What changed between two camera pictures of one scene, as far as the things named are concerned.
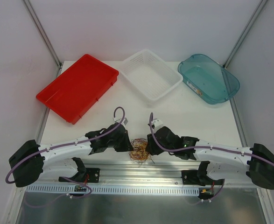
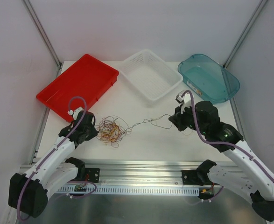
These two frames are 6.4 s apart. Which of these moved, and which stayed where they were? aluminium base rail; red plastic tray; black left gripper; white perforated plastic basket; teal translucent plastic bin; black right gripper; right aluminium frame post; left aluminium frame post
Moved: black left gripper; black right gripper
Stayed: teal translucent plastic bin; white perforated plastic basket; right aluminium frame post; left aluminium frame post; red plastic tray; aluminium base rail
